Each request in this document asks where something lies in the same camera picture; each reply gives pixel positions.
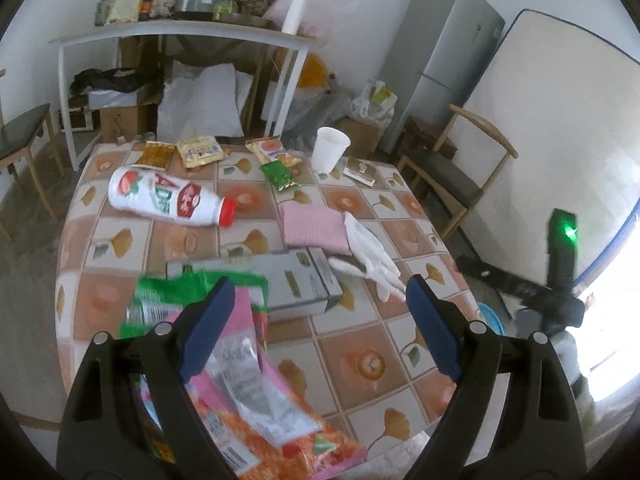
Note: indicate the orange plastic bag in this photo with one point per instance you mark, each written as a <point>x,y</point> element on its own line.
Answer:
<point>314,71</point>

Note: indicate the green snack bag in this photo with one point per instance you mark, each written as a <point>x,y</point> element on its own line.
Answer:
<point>160,295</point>

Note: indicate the white glove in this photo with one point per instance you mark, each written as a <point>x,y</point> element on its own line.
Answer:
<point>367,250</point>

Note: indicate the pink orange chip bag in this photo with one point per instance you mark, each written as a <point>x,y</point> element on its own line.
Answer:
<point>260,400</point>

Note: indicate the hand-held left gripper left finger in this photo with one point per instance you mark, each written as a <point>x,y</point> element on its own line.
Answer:
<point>210,325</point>

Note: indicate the grey carton box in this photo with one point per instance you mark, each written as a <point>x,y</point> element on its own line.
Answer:
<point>290,280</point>

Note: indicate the white paper towel roll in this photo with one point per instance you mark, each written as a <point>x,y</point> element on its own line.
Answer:
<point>296,10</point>

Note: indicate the grey refrigerator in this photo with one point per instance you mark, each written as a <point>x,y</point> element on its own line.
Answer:
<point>440,50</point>

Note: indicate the small flat sachet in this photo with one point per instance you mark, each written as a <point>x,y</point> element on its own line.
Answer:
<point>360,170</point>

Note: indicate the white side table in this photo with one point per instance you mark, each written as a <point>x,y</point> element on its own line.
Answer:
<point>175,27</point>

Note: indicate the white bottle red cap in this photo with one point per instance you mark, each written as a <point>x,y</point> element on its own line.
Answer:
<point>160,195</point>

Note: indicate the ginkgo print tablecloth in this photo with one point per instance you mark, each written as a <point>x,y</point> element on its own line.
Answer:
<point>370,360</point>

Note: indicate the white mattress blue edge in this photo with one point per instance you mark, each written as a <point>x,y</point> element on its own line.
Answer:
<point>540,125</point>

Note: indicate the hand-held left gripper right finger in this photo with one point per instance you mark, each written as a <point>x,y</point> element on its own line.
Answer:
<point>432,325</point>

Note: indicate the white paper cup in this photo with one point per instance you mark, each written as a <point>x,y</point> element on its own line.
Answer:
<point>328,152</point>

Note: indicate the clear bag with groceries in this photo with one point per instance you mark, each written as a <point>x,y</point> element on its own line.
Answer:
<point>375,100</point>

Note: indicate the cardboard box silver top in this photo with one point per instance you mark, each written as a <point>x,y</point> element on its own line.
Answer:
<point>122,120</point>

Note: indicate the orange snack packet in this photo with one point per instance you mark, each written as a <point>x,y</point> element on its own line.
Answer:
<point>272,151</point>

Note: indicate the small green packet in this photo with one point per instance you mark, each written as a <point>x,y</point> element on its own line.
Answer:
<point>279,176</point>

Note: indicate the plain cardboard box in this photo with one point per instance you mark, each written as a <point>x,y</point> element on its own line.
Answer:
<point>357,135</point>

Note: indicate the blue plastic bin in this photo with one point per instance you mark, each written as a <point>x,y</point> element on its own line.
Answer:
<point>492,317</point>

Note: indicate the black cloth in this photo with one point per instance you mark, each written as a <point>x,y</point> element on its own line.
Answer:
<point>105,80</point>

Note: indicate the pink cloth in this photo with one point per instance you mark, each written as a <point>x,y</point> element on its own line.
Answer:
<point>312,225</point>

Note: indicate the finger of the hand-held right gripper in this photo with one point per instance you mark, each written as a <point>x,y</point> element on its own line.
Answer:
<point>487,275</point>

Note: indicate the brown snack packet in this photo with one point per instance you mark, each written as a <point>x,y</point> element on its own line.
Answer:
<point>155,154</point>

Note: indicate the wooden chair dark seat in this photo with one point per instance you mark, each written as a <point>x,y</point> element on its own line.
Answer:
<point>22,127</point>

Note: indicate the yellow snack packet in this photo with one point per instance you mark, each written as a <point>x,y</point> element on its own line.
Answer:
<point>200,151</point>

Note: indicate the green food packet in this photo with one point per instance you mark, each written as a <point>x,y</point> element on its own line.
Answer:
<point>126,5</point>

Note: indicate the wooden chair grey seat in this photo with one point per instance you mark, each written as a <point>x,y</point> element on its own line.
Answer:
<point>450,167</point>

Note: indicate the dark sauce jar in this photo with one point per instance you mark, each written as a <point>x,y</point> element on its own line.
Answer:
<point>151,4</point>

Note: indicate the white plastic bag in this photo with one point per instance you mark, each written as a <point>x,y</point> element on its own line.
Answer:
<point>200,100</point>

